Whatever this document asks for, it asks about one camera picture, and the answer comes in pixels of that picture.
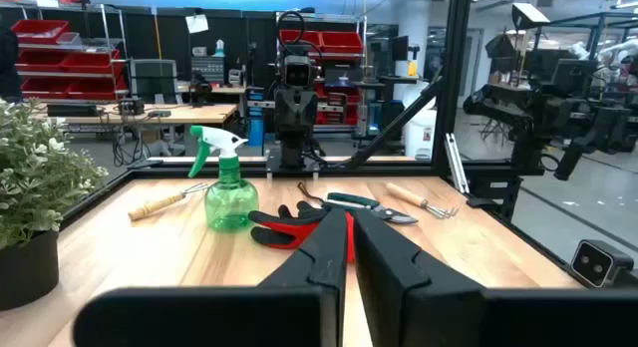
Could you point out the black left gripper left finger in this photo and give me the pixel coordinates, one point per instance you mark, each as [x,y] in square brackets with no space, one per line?
[299,312]

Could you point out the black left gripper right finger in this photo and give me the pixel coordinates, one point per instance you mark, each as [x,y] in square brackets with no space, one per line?
[399,307]

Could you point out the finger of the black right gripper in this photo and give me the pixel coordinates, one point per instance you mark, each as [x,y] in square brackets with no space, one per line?
[308,117]
[285,117]

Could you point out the red and black gardening glove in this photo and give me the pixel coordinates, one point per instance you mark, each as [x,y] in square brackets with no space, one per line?
[279,232]

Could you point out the metal rack with red bins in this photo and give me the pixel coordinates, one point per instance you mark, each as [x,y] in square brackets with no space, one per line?
[65,63]
[341,42]

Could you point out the white plastic barrel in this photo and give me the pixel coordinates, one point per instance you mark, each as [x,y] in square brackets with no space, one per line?
[418,132]

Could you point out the white paper sign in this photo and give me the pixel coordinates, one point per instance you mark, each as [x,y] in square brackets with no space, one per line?
[197,24]

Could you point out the grey monitor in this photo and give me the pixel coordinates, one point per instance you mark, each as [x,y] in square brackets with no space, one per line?
[152,80]

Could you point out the black studio light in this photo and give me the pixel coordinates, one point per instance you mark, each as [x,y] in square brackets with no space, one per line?
[528,15]

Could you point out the potted plant in black pot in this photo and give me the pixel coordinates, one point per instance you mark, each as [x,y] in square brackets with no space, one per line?
[30,172]

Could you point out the person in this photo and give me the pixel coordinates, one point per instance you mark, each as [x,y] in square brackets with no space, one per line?
[7,63]

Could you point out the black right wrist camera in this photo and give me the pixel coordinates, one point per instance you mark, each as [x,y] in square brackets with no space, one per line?
[298,73]

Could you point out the black aluminium table frame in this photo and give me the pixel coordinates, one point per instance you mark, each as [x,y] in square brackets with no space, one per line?
[451,88]

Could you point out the white metal bracket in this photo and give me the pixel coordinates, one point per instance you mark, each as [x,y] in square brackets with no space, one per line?
[456,162]

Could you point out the black table-level camera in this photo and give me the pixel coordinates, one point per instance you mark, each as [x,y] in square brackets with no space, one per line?
[595,262]

